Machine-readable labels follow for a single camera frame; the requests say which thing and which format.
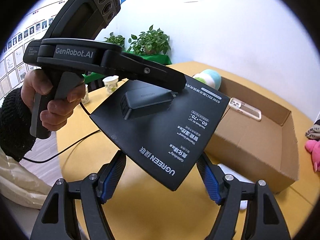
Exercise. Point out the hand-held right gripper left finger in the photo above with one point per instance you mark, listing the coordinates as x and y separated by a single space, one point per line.
110 180

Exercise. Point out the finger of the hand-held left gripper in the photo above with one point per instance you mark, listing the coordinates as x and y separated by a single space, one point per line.
150 72

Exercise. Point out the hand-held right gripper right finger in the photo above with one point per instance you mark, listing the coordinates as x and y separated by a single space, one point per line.
211 182

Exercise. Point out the torn cardboard box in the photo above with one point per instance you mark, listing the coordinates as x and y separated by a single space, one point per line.
250 150

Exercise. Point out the black charger box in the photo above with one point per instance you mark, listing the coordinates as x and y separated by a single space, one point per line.
162 142

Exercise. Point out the person's left forearm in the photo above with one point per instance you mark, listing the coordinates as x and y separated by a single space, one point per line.
12 125

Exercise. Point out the yellow wooden desktop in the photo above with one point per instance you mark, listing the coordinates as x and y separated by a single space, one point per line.
155 205

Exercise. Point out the person's left hand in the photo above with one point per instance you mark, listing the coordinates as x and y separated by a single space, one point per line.
57 115

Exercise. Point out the white phone stand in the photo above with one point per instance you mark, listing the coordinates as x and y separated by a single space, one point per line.
237 173

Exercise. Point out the large potted plant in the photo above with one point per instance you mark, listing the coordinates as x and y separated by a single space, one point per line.
150 40

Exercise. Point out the small potted plant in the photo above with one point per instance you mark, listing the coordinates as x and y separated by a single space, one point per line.
115 40

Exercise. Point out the teal pig plush toy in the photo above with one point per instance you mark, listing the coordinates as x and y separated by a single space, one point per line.
208 77

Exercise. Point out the cream jacket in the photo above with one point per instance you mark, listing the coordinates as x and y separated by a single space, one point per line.
15 180

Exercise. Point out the pink plush toy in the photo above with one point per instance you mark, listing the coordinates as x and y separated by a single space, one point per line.
313 155

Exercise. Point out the beige cloth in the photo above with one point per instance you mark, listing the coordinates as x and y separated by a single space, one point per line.
315 131

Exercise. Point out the wall photo chart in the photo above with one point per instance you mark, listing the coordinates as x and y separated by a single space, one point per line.
20 55

